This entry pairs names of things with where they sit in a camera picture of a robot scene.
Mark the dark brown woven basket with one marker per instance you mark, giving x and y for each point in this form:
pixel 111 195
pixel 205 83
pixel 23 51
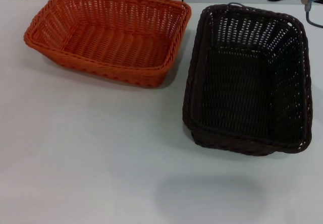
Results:
pixel 247 87

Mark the orange woven plastic basket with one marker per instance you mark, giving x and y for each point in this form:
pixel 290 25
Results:
pixel 113 40

